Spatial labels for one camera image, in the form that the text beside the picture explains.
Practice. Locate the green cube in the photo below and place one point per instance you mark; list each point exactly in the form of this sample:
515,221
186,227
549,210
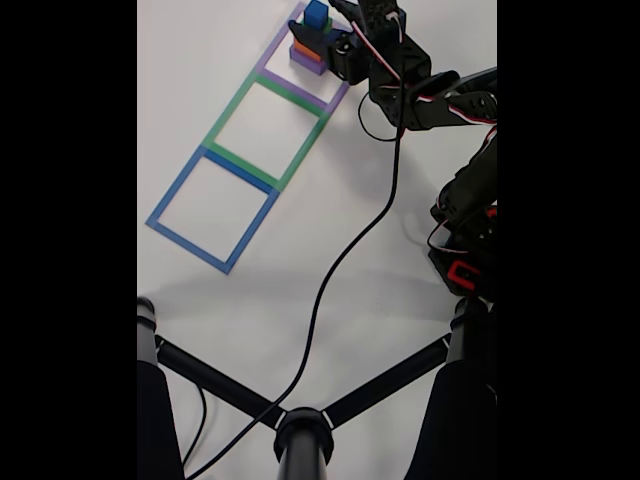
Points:
327,25

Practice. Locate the orange cube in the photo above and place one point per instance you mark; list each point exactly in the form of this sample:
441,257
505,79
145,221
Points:
302,48

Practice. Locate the large purple cube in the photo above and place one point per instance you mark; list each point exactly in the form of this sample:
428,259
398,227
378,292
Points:
307,62

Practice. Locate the small blue cube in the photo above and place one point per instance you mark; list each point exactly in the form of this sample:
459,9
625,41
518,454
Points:
315,11

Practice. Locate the black tripod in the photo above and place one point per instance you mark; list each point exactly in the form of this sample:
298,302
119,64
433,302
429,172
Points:
302,440

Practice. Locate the black camera box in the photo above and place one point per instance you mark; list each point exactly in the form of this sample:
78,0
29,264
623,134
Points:
380,15

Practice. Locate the purple square frame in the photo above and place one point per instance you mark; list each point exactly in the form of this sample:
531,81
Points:
292,85

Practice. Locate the green square frame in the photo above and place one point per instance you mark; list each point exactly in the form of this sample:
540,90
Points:
240,162

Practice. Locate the blue square frame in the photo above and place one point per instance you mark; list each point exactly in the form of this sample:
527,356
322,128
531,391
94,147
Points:
185,240

